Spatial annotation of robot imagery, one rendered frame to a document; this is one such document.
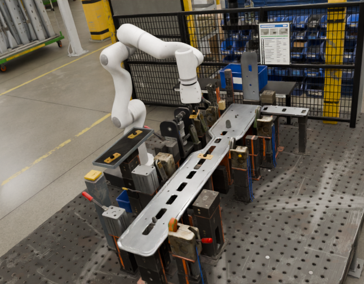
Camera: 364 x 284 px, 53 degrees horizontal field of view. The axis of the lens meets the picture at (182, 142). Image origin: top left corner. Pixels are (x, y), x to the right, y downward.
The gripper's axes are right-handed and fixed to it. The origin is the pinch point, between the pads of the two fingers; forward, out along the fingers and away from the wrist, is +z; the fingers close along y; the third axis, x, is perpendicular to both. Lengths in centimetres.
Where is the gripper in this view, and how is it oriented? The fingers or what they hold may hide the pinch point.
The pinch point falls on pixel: (193, 110)
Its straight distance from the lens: 186.9
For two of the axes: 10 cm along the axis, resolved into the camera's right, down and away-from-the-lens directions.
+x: 2.4, -5.4, 8.1
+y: 9.6, -0.1, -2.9
